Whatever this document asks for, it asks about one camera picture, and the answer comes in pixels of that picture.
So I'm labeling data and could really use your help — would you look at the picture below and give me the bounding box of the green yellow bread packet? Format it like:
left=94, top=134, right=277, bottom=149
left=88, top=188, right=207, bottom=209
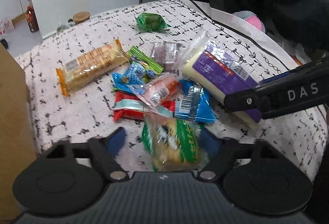
left=141, top=113, right=209, bottom=172

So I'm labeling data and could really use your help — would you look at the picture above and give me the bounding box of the orange cracker packet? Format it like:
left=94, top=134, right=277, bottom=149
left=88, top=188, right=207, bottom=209
left=56, top=37, right=129, bottom=96

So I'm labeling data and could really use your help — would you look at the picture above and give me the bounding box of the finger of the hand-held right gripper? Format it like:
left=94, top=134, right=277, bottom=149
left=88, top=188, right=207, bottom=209
left=222, top=86, right=273, bottom=113
left=258, top=58, right=329, bottom=87

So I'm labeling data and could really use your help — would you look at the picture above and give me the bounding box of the brown cup noodle tub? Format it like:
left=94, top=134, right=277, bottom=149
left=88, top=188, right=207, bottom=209
left=72, top=11, right=90, bottom=25

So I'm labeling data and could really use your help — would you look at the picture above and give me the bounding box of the blue barcode snack packet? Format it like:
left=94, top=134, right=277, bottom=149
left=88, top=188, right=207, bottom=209
left=174, top=79, right=217, bottom=125

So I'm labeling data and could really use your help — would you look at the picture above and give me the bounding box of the white teal snack packet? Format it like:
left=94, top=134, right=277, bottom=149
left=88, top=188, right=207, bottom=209
left=114, top=99, right=174, bottom=118

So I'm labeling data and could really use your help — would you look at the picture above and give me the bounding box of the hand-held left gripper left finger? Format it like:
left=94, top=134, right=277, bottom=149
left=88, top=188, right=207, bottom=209
left=42, top=127, right=129, bottom=182

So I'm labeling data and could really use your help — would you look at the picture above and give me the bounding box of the blue cartoon snack packet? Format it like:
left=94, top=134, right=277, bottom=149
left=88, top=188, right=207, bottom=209
left=111, top=62, right=155, bottom=94

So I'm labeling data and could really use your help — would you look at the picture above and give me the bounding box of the pack of water bottles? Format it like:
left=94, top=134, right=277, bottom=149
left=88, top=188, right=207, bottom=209
left=0, top=19, right=14, bottom=35

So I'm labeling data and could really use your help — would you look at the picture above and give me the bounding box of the brown cardboard box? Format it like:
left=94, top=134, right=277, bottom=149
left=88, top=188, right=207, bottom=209
left=0, top=42, right=38, bottom=220

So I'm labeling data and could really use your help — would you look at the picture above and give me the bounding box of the white black printed blanket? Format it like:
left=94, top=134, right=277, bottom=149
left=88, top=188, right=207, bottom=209
left=14, top=0, right=329, bottom=188

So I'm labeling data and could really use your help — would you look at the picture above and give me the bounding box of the clear plastic bag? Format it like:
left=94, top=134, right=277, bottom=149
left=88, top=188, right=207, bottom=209
left=56, top=18, right=74, bottom=33

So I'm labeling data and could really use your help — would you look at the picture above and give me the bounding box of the clear pink snack packet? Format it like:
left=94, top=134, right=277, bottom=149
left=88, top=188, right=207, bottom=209
left=135, top=72, right=181, bottom=108

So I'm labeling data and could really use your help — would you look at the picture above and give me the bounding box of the clear purple snack packet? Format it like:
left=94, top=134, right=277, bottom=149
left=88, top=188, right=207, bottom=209
left=150, top=41, right=183, bottom=65

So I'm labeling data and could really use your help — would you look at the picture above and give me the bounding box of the large purple white packet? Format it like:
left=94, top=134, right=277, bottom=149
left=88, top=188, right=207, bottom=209
left=171, top=26, right=263, bottom=130

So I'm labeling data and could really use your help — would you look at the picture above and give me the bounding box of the red snack packet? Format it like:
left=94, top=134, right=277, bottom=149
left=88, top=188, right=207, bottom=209
left=112, top=91, right=176, bottom=122

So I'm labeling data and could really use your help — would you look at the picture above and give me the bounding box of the green round candy packet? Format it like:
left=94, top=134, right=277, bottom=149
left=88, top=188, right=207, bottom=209
left=135, top=12, right=172, bottom=33

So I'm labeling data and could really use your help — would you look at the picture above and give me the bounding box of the pink plush toy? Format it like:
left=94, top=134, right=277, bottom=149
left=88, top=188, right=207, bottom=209
left=232, top=10, right=266, bottom=33

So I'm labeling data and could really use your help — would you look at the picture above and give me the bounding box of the red cooking oil bottle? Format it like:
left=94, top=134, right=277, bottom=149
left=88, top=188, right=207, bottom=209
left=25, top=5, right=39, bottom=33

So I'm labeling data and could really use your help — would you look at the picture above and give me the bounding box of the green striped snack packet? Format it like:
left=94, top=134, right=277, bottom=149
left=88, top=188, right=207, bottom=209
left=128, top=46, right=164, bottom=77

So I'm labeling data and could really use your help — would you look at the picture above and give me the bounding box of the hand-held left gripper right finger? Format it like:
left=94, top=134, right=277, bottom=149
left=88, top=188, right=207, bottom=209
left=198, top=128, right=286, bottom=182

